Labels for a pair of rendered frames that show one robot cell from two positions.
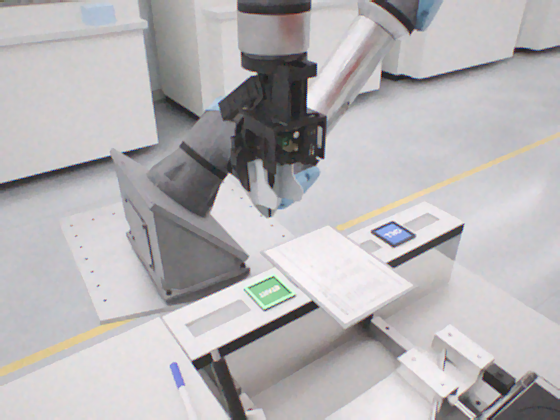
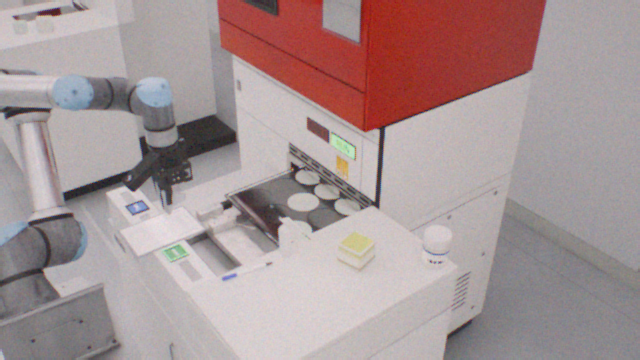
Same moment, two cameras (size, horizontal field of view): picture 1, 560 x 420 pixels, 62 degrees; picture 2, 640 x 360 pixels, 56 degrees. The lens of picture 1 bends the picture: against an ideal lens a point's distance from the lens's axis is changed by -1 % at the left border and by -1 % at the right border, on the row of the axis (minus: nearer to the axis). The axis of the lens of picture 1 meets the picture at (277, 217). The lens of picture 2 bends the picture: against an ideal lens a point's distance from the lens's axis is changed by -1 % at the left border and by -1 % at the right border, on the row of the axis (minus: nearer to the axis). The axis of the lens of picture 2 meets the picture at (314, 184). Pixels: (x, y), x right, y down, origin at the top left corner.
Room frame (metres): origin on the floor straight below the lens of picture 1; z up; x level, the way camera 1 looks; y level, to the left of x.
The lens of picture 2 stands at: (0.17, 1.27, 2.02)
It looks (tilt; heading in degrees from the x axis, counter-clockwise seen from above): 34 degrees down; 268
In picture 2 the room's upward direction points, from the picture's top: straight up
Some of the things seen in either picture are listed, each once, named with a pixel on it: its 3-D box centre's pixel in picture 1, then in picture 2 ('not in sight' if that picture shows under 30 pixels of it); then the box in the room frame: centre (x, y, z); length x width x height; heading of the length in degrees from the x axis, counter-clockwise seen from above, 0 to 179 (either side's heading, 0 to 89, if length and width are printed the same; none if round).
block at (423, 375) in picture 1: (426, 377); (222, 223); (0.42, -0.20, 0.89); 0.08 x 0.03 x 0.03; 35
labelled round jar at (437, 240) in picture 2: not in sight; (436, 247); (-0.18, 0.07, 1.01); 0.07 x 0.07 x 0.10
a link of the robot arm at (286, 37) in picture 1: (276, 32); (160, 133); (0.51, 0.00, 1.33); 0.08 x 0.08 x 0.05
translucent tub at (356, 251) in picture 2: not in sight; (356, 251); (0.03, 0.06, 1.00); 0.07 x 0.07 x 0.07; 50
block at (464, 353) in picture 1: (462, 351); (209, 211); (0.46, -0.27, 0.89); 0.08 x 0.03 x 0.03; 35
